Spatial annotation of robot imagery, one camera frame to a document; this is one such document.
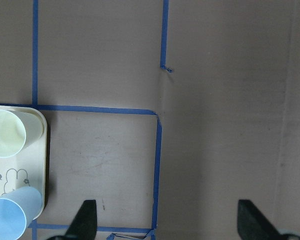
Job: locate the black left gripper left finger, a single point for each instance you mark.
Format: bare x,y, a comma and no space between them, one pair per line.
84,224

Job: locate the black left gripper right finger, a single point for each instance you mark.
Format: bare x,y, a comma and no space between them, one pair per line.
253,225

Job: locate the cream serving tray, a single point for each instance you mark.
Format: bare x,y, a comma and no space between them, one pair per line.
29,166

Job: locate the white plastic cup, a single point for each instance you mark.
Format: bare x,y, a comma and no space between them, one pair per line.
18,130

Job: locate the light blue plastic cup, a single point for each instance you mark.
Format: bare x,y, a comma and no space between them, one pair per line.
18,209

